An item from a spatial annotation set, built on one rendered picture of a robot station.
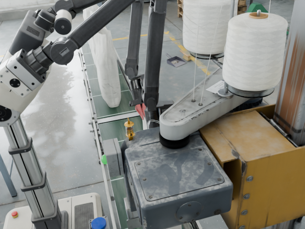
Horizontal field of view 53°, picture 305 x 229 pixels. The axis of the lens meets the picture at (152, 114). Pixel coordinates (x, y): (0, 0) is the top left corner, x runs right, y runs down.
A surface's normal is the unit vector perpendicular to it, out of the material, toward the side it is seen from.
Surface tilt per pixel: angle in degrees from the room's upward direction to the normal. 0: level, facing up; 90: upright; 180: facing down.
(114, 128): 0
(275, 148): 0
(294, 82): 90
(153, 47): 84
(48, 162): 0
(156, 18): 95
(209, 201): 90
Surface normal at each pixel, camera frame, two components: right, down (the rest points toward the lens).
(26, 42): 0.49, 0.04
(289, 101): -0.96, 0.19
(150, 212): 0.26, 0.51
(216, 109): 0.64, 0.38
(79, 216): -0.06, -0.84
